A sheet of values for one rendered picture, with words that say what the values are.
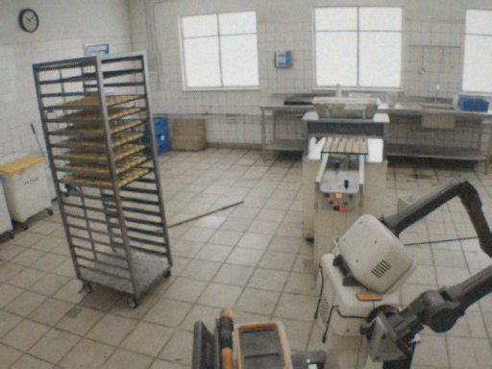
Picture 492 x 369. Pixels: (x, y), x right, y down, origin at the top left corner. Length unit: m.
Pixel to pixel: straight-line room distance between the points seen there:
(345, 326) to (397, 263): 0.22
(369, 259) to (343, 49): 5.54
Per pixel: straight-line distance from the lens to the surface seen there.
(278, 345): 1.33
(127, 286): 3.13
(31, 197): 4.94
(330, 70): 6.50
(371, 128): 3.38
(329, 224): 2.83
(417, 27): 6.37
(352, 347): 1.29
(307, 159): 3.40
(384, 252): 1.08
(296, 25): 6.47
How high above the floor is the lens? 1.83
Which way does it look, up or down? 21 degrees down
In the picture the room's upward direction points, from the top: 3 degrees counter-clockwise
